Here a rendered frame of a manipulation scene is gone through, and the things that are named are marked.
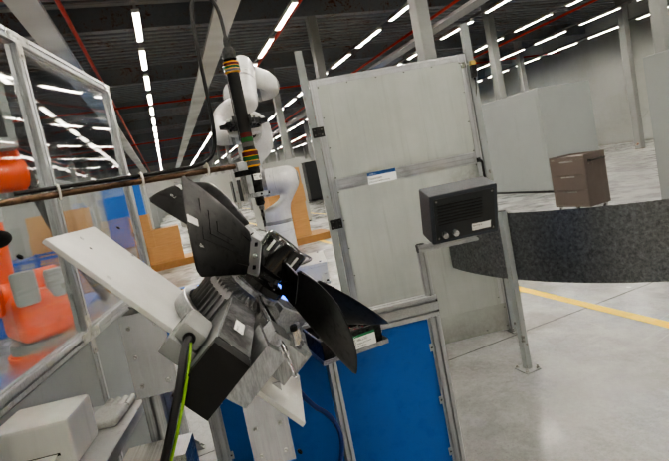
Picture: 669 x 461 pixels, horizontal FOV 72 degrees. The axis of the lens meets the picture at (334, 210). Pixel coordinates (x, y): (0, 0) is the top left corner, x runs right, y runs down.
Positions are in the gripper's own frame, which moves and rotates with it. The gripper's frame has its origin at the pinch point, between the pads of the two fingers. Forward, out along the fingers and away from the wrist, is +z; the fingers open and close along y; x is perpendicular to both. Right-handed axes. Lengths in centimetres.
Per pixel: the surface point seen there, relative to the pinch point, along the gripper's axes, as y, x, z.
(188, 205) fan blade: 12.1, -19.1, 35.2
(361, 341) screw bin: -22, -72, -13
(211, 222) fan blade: 9.1, -23.5, 31.1
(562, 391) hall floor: -132, -156, -92
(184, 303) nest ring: 21.4, -41.7, 16.8
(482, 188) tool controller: -77, -34, -29
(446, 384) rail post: -53, -106, -36
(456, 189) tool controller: -68, -33, -30
